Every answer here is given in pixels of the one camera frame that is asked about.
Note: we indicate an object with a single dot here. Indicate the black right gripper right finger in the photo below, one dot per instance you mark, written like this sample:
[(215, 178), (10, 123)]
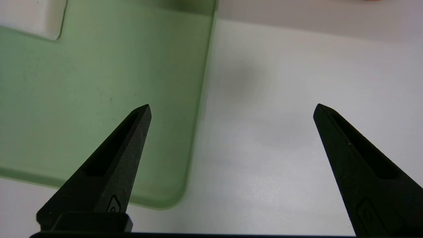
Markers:
[(373, 185)]

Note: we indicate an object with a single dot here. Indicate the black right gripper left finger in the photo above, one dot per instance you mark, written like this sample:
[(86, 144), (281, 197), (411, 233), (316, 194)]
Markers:
[(109, 178)]

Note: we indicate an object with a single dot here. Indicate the white soap bar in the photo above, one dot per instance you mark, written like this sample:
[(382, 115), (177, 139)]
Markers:
[(29, 16)]

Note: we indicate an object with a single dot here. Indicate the light green plastic tray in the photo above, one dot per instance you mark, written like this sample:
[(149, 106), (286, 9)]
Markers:
[(99, 82)]

